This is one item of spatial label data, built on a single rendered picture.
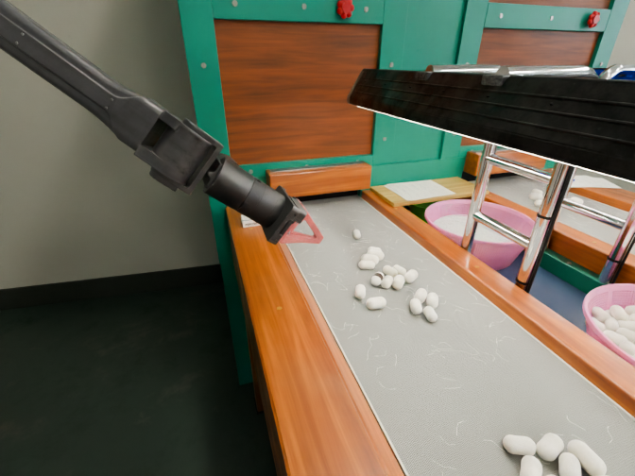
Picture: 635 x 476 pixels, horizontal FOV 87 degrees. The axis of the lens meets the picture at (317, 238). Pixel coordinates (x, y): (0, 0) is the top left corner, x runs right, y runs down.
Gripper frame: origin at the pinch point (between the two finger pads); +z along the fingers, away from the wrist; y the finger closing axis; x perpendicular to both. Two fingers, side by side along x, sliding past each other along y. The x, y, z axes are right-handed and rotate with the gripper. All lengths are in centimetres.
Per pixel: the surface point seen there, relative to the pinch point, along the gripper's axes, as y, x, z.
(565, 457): -35.8, -1.7, 19.3
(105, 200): 125, 66, -31
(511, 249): 2.5, -20.8, 44.1
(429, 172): 45, -29, 45
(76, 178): 126, 63, -45
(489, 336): -17.8, -4.8, 25.6
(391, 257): 8.6, -3.2, 23.3
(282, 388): -19.1, 14.6, -2.0
